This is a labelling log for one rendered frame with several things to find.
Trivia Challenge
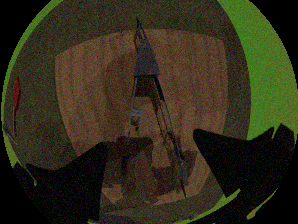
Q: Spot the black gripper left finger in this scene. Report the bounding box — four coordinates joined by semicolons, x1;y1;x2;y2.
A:
25;141;108;221

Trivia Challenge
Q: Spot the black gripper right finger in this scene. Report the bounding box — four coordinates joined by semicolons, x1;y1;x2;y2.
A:
193;127;274;197

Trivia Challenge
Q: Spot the wooden board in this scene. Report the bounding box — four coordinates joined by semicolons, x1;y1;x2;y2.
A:
55;28;229;206

